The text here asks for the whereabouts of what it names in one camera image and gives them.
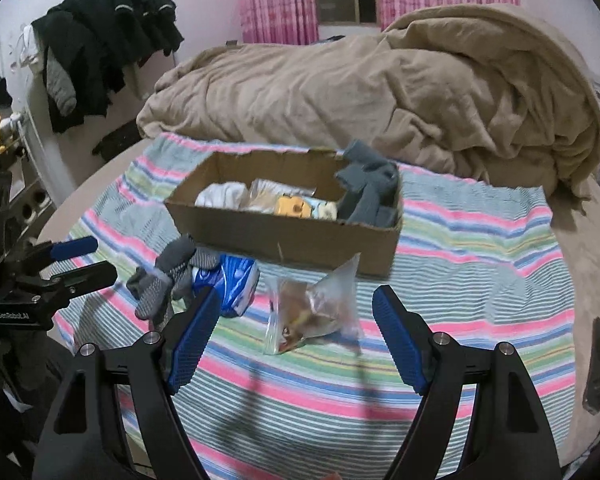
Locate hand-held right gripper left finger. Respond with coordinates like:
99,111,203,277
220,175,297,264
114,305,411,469
32,285,223,480

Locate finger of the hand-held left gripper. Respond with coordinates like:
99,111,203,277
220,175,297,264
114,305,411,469
27,236,99,268
40,261,118,301

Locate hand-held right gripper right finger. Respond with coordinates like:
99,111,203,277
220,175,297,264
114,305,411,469
372,284,563,480

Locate grey dotted sock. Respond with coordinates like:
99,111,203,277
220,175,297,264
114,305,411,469
126,234,220,322

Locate blue white plastic packet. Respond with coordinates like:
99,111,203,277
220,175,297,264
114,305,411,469
191,254,260,318

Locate clear plastic zip bag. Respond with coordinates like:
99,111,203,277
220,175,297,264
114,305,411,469
264,253,365,356

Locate cardboard box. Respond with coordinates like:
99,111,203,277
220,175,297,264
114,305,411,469
164,147,404,278

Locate white rack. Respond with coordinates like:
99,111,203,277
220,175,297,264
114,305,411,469
0,110,56,241

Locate striped blanket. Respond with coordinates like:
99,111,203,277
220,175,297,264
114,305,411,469
52,132,577,480

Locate white cloth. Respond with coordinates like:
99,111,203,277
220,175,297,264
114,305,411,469
195,182,249,209

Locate grey folded socks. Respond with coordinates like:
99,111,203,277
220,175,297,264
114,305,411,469
334,140,400,226

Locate bed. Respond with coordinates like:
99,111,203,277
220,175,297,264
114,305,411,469
35,35,600,471

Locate black remote control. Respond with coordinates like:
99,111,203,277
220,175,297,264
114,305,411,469
582,316,600,415

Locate pile of dark clothes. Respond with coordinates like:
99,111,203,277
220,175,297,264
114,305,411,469
31,0,185,134

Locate beige duvet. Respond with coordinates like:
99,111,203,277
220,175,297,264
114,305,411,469
136,4,600,198

